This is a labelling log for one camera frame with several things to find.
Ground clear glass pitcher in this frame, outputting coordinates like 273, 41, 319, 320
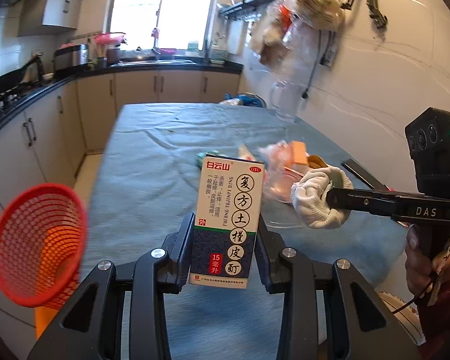
270, 80, 303, 123

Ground white cloth rag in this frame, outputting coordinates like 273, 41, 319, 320
290, 166, 353, 229

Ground right hand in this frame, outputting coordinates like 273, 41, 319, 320
405, 226, 433, 296

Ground black wok pan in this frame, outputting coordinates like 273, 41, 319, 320
0, 54, 44, 95

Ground red plastic mesh basket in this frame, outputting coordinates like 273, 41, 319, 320
0, 183, 88, 310

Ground hanging plastic bags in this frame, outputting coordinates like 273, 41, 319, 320
249, 0, 345, 70

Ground white medicine box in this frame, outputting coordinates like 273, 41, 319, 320
188, 154, 265, 289

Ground silver rice cooker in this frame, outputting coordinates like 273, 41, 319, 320
53, 44, 89, 72

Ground clear plastic bag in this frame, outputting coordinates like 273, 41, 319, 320
258, 140, 303, 204

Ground orange cardboard box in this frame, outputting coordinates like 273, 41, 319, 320
289, 141, 308, 165

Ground blue bag behind table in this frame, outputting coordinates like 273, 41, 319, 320
220, 93, 267, 108

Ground pink colander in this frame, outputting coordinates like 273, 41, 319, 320
94, 32, 126, 46

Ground green tissue pack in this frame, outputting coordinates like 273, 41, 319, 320
195, 149, 232, 168

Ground grey-blue tablecloth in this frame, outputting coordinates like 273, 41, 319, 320
82, 103, 406, 359

